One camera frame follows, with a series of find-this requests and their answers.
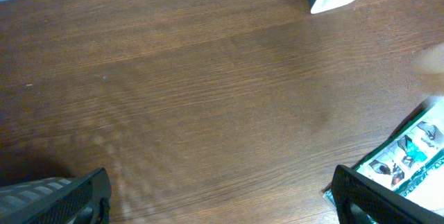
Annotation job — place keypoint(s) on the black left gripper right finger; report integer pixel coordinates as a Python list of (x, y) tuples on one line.
[(361, 200)]

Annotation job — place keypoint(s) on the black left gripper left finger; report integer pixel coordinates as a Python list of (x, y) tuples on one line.
[(58, 200)]

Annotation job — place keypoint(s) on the green white package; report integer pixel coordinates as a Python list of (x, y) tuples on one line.
[(410, 161)]

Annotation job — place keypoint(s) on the white tube with gold cap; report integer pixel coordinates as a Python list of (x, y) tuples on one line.
[(430, 61)]

